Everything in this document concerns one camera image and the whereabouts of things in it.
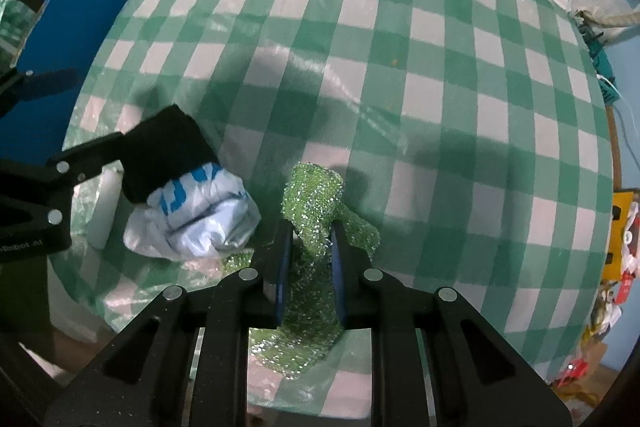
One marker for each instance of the black cloth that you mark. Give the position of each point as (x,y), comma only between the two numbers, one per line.
(165,152)

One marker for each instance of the green checked tablecloth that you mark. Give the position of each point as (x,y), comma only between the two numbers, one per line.
(450,107)

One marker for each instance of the pile of plastic bags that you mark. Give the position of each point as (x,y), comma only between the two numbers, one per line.
(607,317)

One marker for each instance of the blue cardboard box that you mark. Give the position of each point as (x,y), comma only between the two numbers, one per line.
(65,37)

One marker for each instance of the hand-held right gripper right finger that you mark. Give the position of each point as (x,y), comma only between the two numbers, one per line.
(339,277)

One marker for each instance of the white and blue plastic bag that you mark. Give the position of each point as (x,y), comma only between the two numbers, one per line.
(210,217)

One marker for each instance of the green checked cloth cover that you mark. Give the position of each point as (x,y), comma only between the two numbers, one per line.
(12,27)

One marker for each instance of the teal plastic basket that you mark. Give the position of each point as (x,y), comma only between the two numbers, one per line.
(602,62)

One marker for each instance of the yellow bag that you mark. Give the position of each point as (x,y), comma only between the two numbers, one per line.
(617,232)

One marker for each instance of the green sparkly scouring cloth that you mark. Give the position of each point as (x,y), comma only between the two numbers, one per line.
(315,202)

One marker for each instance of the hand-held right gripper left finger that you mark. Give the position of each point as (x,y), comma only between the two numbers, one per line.
(284,272)

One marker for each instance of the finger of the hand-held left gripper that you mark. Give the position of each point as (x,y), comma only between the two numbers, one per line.
(50,83)
(85,159)

